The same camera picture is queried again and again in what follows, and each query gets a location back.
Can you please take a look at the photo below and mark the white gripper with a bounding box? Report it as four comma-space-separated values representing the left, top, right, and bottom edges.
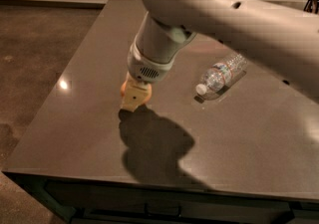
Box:
121, 43, 172, 112

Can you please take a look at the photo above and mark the orange fruit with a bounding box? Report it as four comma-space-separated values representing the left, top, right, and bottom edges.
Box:
121, 81, 152, 109

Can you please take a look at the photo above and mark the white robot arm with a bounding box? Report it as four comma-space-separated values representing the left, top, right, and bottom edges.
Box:
121, 0, 319, 112

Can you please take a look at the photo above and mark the clear plastic water bottle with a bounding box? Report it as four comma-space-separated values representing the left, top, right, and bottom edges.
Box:
195, 53, 248, 98

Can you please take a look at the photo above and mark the cabinet drawer with handle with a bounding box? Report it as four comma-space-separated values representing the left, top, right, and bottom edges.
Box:
45, 181, 290, 224

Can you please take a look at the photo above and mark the black cable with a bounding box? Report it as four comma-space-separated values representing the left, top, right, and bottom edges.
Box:
303, 0, 319, 15

